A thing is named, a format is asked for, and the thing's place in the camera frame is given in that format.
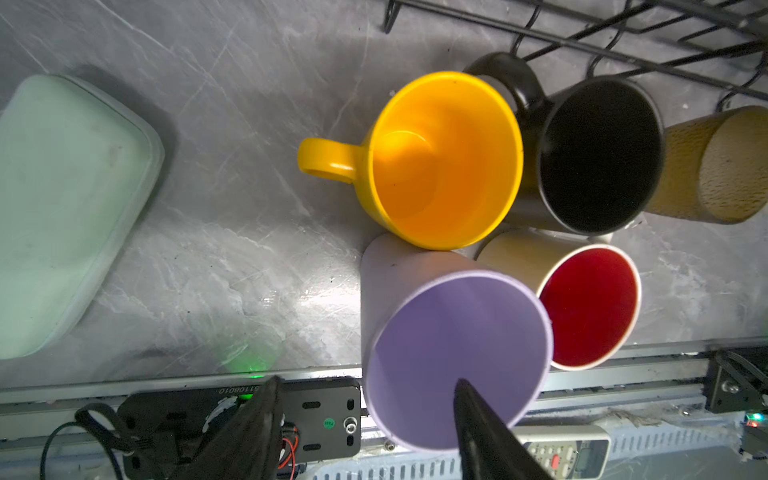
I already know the amber glass cup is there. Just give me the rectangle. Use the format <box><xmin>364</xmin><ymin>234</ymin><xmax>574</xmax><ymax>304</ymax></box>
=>
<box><xmin>645</xmin><ymin>106</ymin><xmax>767</xmax><ymax>225</ymax></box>

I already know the pale green case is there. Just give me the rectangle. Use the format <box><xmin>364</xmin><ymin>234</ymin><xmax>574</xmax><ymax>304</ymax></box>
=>
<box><xmin>1</xmin><ymin>74</ymin><xmax>165</xmax><ymax>359</ymax></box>

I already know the black mug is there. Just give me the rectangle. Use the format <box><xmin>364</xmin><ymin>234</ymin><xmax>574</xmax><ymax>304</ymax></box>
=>
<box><xmin>465</xmin><ymin>52</ymin><xmax>665</xmax><ymax>236</ymax></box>

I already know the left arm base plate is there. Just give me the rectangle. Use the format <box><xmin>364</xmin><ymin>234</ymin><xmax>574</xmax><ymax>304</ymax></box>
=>
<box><xmin>117</xmin><ymin>377</ymin><xmax>361</xmax><ymax>476</ymax></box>

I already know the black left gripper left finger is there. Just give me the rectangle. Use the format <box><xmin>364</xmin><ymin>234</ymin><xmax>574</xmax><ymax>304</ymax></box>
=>
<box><xmin>172</xmin><ymin>376</ymin><xmax>284</xmax><ymax>480</ymax></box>

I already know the red inside white mug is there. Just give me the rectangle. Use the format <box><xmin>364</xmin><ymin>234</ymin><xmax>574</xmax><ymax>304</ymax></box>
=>
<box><xmin>477</xmin><ymin>230</ymin><xmax>642</xmax><ymax>371</ymax></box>

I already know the black wire dish rack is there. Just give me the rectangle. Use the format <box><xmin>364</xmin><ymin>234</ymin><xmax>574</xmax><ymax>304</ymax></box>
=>
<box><xmin>381</xmin><ymin>1</ymin><xmax>767</xmax><ymax>112</ymax></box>

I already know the white remote control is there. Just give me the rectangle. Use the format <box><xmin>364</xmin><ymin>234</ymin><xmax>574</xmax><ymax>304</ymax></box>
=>
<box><xmin>512</xmin><ymin>425</ymin><xmax>612</xmax><ymax>479</ymax></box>

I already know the yellow mug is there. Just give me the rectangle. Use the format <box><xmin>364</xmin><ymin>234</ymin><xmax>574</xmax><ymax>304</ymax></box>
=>
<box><xmin>297</xmin><ymin>72</ymin><xmax>524</xmax><ymax>250</ymax></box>

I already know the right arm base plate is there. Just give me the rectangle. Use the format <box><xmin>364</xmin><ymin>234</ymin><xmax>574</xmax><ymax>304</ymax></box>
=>
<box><xmin>703</xmin><ymin>347</ymin><xmax>767</xmax><ymax>415</ymax></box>

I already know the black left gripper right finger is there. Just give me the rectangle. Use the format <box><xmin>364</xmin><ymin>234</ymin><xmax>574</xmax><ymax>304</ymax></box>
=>
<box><xmin>453</xmin><ymin>378</ymin><xmax>551</xmax><ymax>480</ymax></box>

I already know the lilac cup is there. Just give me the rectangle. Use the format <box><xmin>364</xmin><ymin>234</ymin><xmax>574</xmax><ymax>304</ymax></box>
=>
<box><xmin>360</xmin><ymin>234</ymin><xmax>553</xmax><ymax>452</ymax></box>

